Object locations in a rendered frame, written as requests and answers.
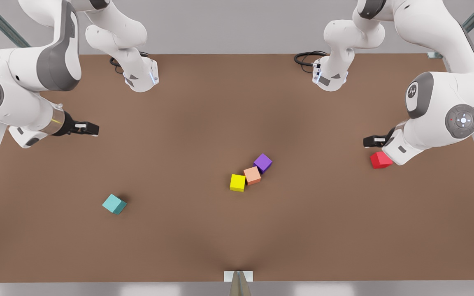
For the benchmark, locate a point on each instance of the purple wooden cube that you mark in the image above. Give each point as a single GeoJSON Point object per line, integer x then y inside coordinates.
{"type": "Point", "coordinates": [263, 163]}

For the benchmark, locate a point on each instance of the salmon wooden cube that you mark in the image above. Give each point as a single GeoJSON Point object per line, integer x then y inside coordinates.
{"type": "Point", "coordinates": [252, 175]}

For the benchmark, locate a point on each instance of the silver frame post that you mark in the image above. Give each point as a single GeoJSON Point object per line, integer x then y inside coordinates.
{"type": "Point", "coordinates": [0, 22]}
{"type": "Point", "coordinates": [238, 283]}
{"type": "Point", "coordinates": [473, 18]}

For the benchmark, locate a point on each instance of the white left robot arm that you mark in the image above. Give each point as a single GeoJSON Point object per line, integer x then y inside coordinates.
{"type": "Point", "coordinates": [442, 98]}

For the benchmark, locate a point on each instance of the teal wooden cube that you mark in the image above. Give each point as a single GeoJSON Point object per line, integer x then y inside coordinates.
{"type": "Point", "coordinates": [114, 204]}

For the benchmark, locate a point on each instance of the yellow wooden cube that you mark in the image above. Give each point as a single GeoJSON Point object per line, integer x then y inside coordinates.
{"type": "Point", "coordinates": [238, 183]}

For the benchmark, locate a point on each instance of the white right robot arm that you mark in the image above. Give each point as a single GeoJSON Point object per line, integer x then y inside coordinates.
{"type": "Point", "coordinates": [35, 70]}

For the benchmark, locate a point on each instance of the red wooden cube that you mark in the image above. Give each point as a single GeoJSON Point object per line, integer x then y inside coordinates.
{"type": "Point", "coordinates": [380, 160]}

